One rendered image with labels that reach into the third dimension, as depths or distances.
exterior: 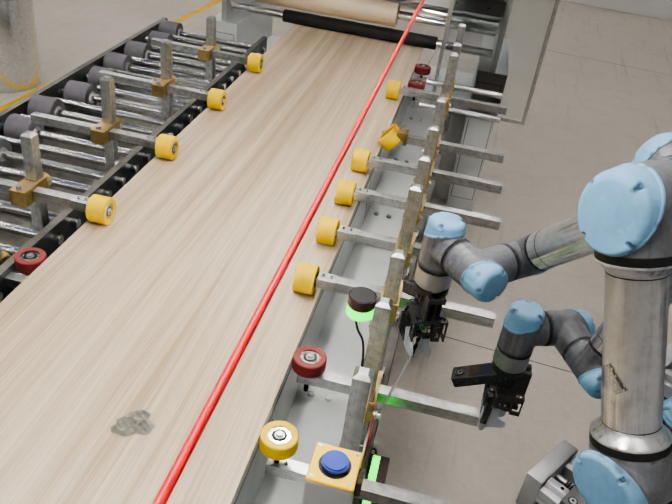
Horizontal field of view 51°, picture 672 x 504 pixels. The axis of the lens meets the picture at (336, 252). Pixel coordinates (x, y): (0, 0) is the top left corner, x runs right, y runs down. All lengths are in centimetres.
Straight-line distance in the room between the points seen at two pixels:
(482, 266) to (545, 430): 177
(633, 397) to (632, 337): 9
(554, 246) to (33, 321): 118
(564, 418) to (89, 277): 198
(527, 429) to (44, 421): 195
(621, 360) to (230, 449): 78
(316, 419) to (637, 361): 105
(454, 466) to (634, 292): 178
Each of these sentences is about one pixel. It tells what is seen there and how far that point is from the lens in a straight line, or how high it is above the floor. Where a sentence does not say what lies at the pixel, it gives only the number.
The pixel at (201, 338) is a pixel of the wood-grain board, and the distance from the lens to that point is 171.
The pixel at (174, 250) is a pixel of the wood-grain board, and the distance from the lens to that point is 200.
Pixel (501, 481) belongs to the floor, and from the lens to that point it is 275.
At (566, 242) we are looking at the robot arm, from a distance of 128.
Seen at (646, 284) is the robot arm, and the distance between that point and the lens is 104.
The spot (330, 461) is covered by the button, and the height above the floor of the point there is 123.
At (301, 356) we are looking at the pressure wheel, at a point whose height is 90.
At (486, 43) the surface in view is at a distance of 384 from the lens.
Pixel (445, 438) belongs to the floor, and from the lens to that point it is 282.
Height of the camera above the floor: 203
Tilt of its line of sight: 34 degrees down
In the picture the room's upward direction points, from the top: 8 degrees clockwise
